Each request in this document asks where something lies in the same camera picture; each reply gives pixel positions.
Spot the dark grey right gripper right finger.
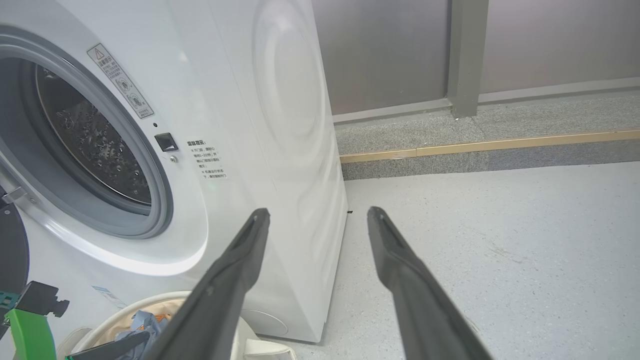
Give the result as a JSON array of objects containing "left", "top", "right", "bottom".
[{"left": 367, "top": 206, "right": 496, "bottom": 360}]

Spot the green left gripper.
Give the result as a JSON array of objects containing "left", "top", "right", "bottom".
[{"left": 4, "top": 308, "right": 151, "bottom": 360}]

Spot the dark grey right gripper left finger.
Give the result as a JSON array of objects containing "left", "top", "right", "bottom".
[{"left": 142, "top": 208, "right": 271, "bottom": 360}]

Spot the blue bear-print clothing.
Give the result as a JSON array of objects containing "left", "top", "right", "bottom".
[{"left": 114, "top": 310, "right": 173, "bottom": 360}]

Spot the black round washing machine door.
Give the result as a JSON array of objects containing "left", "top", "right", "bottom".
[{"left": 0, "top": 186, "right": 30, "bottom": 341}]

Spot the cream fabric laundry basket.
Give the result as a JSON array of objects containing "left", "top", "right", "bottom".
[{"left": 56, "top": 291, "right": 297, "bottom": 360}]

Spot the white washing machine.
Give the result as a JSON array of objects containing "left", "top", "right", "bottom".
[{"left": 0, "top": 0, "right": 349, "bottom": 344}]

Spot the black door latch socket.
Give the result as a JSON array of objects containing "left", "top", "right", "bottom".
[{"left": 154, "top": 132, "right": 179, "bottom": 153}]

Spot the steel washing machine drum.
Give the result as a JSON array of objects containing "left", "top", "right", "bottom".
[{"left": 35, "top": 64, "right": 152, "bottom": 206}]

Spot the grey rubber door gasket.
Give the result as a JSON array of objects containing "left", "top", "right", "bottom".
[{"left": 0, "top": 30, "right": 174, "bottom": 240}]

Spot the blue energy label sticker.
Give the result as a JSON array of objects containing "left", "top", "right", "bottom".
[{"left": 91, "top": 286, "right": 128, "bottom": 310}]

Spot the text instruction sticker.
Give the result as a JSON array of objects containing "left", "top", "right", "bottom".
[{"left": 186, "top": 140, "right": 228, "bottom": 181}]

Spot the brass floor strip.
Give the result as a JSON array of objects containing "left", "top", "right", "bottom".
[{"left": 339, "top": 129, "right": 640, "bottom": 164}]

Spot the warning sticker with triangle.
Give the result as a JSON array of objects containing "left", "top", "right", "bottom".
[{"left": 86, "top": 43, "right": 155, "bottom": 119}]

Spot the grey pillar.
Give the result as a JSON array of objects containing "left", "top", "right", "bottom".
[{"left": 446, "top": 0, "right": 490, "bottom": 120}]

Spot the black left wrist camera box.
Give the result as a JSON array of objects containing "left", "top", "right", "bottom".
[{"left": 15, "top": 280, "right": 71, "bottom": 319}]

